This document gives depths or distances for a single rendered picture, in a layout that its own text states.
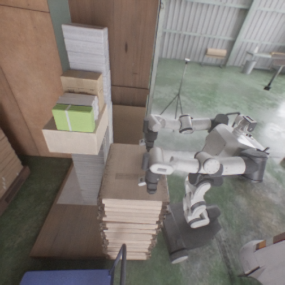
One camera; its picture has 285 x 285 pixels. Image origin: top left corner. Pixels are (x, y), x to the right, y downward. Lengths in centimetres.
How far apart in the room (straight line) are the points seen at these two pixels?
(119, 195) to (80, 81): 83
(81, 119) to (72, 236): 129
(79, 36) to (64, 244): 181
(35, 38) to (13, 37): 20
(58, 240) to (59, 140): 111
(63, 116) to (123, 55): 98
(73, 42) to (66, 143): 71
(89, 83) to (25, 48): 99
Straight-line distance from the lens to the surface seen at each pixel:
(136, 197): 97
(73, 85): 132
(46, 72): 212
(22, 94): 239
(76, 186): 230
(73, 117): 111
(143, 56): 183
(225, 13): 1020
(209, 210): 197
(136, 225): 118
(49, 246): 205
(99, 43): 138
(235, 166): 92
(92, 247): 194
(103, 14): 183
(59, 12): 194
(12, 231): 236
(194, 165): 82
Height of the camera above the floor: 193
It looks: 39 degrees down
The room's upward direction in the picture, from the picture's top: 8 degrees clockwise
